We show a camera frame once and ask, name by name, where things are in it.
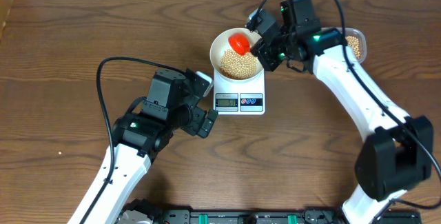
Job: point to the white digital kitchen scale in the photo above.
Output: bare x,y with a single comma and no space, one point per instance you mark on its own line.
239,97

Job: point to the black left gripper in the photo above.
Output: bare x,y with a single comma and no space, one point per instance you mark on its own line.
193,126

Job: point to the clear container of soybeans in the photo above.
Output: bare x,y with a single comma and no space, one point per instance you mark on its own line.
357,42

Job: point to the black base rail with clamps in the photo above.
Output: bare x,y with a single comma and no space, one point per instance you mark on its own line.
142,211

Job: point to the red plastic measuring scoop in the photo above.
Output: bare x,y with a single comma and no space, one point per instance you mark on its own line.
239,43

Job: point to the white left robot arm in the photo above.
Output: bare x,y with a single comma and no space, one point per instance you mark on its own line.
140,134

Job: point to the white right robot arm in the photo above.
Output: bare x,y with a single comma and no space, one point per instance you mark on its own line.
396,153

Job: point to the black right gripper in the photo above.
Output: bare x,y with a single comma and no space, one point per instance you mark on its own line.
263,53

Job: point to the soybeans in bowl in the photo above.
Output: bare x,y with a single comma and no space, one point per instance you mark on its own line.
237,66

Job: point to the beige plastic bowl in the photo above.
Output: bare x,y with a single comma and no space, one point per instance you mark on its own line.
220,45

